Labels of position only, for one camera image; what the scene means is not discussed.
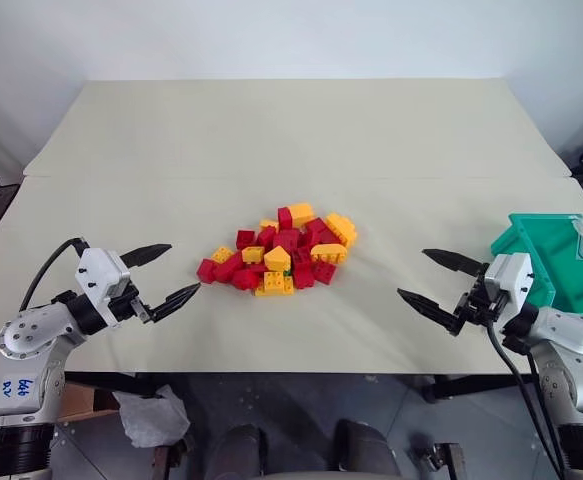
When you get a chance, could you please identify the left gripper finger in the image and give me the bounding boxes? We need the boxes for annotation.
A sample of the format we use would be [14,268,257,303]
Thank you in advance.
[120,243,174,270]
[146,281,203,326]

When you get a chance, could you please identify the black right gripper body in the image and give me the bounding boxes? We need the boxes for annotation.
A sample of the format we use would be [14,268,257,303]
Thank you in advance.
[453,271,505,327]

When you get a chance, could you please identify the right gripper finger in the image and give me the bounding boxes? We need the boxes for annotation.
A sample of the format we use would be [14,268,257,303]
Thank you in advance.
[396,287,466,338]
[421,247,490,277]

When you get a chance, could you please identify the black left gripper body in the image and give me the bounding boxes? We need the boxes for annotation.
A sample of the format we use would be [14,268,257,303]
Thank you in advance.
[108,281,154,326]

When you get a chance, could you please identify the green plastic bin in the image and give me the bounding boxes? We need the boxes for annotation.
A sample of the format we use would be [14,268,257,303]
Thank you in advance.
[489,211,583,331]

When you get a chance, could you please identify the white plastic bag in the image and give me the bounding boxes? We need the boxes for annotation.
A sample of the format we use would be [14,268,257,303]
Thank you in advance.
[111,383,191,450]

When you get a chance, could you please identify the dark rounded shape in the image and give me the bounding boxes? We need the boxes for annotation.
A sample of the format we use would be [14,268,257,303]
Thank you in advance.
[331,417,403,480]

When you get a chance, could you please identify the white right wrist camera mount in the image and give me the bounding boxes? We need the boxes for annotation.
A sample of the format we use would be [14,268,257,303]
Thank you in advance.
[482,251,535,315]

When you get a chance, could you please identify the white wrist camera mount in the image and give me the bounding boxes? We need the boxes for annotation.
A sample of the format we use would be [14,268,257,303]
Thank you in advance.
[482,251,535,315]
[74,245,132,330]

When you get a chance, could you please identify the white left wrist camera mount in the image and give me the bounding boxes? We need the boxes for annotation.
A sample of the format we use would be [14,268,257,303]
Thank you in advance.
[74,245,132,330]

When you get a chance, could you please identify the black table frame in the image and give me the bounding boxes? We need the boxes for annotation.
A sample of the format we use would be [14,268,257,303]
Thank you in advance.
[405,373,515,405]

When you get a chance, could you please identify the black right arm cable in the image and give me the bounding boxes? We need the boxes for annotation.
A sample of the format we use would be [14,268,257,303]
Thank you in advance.
[484,319,570,480]

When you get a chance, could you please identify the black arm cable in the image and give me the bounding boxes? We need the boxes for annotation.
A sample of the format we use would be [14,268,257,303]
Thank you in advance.
[18,237,92,314]
[484,319,570,480]

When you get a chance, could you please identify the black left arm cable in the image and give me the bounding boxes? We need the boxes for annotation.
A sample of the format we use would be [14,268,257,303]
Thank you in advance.
[18,237,92,314]

